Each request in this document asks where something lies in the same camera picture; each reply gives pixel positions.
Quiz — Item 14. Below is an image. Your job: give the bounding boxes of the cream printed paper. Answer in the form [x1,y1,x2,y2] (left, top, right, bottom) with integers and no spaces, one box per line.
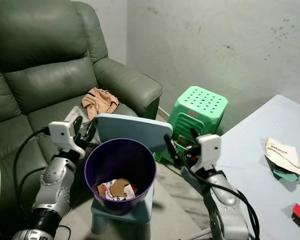
[264,136,300,181]

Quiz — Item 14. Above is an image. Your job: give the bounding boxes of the purple plastic rubbish bin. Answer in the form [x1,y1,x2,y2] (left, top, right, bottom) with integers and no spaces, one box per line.
[83,138,157,217]

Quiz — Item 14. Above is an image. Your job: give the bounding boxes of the grey folded cloth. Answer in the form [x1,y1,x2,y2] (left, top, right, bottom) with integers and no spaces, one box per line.
[64,105,89,126]

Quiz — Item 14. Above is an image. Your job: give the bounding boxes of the beige crumpled cloth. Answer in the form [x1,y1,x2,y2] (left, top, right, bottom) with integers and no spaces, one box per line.
[81,87,120,121]

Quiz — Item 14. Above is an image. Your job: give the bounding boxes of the green plastic perforated stool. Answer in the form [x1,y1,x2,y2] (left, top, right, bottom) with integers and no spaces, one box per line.
[153,85,230,167]

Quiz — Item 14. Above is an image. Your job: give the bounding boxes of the light blue plastic stool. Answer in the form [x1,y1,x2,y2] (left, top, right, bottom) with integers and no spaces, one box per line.
[90,186,155,236]
[97,112,174,154]

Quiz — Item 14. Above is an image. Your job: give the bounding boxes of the white red printed wrapper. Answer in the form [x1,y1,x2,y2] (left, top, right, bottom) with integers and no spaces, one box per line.
[95,180,139,202]

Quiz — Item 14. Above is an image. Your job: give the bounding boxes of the dark green leather sofa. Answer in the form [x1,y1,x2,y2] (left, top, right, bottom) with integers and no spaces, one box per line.
[0,0,165,239]

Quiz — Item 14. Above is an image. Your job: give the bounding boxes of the brown cardboard piece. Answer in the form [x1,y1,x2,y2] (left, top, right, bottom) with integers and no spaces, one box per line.
[110,178,132,198]

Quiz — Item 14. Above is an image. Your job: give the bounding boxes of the green flat item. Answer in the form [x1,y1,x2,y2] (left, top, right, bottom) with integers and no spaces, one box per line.
[272,167,300,183]

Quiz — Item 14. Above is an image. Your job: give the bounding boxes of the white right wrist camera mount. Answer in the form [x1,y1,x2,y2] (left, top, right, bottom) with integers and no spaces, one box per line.
[194,133,222,169]

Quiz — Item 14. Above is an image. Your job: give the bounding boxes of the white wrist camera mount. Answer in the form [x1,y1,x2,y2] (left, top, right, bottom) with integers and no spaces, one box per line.
[194,133,222,169]
[48,120,82,157]

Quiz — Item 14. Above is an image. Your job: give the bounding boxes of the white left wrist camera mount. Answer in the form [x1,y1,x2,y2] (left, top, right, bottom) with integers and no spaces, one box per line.
[48,120,82,157]

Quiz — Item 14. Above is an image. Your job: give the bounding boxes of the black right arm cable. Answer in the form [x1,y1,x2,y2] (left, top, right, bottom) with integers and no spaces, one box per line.
[185,159,262,240]

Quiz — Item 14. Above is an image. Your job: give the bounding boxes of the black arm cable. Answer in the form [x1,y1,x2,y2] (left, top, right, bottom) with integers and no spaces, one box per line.
[185,159,262,240]
[12,127,52,223]

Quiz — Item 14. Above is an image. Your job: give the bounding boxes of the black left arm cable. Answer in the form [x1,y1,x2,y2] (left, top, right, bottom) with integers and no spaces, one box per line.
[12,127,52,223]

